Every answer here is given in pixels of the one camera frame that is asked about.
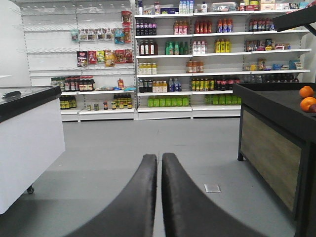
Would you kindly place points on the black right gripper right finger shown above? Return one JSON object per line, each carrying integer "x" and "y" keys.
{"x": 188, "y": 212}

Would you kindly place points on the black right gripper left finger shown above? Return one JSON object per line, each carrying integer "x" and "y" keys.
{"x": 132, "y": 212}

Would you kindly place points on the steel floor socket plate far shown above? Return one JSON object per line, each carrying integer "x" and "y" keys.
{"x": 212, "y": 188}

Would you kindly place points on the black wooden produce stand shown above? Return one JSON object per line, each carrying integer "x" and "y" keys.
{"x": 279, "y": 141}

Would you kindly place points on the near white chest freezer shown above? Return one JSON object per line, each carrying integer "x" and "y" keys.
{"x": 31, "y": 138}

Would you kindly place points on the white supermarket shelving unit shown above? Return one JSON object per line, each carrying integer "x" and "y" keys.
{"x": 140, "y": 60}

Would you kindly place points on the lower orange fruit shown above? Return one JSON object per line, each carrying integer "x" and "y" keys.
{"x": 306, "y": 103}

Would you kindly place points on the orange fruit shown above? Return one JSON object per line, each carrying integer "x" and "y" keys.
{"x": 306, "y": 91}
{"x": 306, "y": 103}

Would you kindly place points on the upper orange fruit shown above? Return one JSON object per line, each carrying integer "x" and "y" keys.
{"x": 306, "y": 91}

